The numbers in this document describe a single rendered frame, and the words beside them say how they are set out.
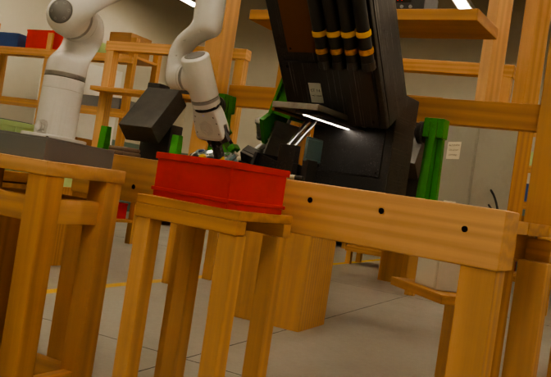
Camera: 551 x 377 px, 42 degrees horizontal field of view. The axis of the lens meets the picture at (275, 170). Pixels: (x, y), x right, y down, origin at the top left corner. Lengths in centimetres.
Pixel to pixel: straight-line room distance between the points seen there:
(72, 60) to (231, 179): 68
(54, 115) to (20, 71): 903
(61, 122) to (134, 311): 60
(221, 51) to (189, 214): 133
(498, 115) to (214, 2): 106
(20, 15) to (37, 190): 921
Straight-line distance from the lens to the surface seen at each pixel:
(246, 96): 303
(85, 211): 217
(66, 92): 219
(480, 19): 248
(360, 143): 240
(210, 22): 211
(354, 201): 195
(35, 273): 206
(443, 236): 186
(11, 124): 260
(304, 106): 212
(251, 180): 182
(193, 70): 207
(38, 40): 873
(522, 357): 245
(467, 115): 260
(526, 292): 243
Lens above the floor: 88
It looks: 1 degrees up
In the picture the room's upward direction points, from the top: 9 degrees clockwise
